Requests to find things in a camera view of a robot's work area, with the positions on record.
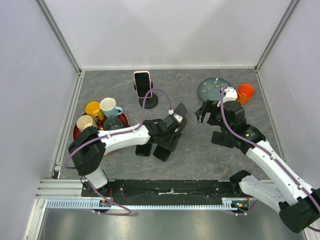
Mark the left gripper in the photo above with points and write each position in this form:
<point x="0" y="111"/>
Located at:
<point x="171" y="145"/>

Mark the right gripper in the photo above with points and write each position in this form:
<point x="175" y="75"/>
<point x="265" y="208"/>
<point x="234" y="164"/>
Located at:
<point x="200" y="113"/>

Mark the black phone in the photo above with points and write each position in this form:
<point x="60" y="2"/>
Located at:
<point x="143" y="150"/>
<point x="161" y="153"/>

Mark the copper base phone stand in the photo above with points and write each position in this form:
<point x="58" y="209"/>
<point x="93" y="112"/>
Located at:
<point x="182" y="111"/>

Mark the black wedge phone stand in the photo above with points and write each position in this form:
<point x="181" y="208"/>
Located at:
<point x="223" y="139"/>

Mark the black round phone stand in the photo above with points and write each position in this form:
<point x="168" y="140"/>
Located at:
<point x="151" y="101"/>

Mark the pink case phone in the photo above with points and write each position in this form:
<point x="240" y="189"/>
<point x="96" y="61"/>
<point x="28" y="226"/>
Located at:
<point x="142" y="82"/>

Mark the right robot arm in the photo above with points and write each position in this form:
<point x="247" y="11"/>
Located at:
<point x="296" y="201"/>

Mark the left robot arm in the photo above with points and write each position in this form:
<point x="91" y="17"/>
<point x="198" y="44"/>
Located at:
<point x="91" y="145"/>

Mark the blue ceramic plate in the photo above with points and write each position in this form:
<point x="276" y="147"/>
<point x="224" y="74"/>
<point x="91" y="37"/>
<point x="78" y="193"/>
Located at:
<point x="210" y="89"/>

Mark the orange mug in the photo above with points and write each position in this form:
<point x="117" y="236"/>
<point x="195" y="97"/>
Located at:
<point x="245" y="93"/>

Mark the dark green mug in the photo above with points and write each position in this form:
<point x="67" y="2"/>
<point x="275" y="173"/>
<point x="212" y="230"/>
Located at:
<point x="112" y="123"/>

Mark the white mug light blue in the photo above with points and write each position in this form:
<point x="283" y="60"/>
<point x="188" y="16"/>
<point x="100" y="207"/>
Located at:
<point x="109" y="108"/>

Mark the yellow mug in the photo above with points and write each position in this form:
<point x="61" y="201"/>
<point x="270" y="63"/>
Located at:
<point x="94" y="110"/>

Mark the cream mug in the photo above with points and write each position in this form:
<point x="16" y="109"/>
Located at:
<point x="85" y="121"/>

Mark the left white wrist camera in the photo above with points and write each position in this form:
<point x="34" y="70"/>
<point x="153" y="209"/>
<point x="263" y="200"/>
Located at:
<point x="177" y="117"/>

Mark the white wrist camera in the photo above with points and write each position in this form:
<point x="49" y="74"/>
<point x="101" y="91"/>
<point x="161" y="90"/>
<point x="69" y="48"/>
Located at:
<point x="228" y="94"/>
<point x="177" y="117"/>

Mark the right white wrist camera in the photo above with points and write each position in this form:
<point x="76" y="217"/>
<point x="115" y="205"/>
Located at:
<point x="228" y="94"/>

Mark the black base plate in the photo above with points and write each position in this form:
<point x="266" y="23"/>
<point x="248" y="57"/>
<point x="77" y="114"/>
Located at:
<point x="170" y="192"/>

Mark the grey cable duct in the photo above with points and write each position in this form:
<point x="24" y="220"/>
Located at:
<point x="96" y="204"/>

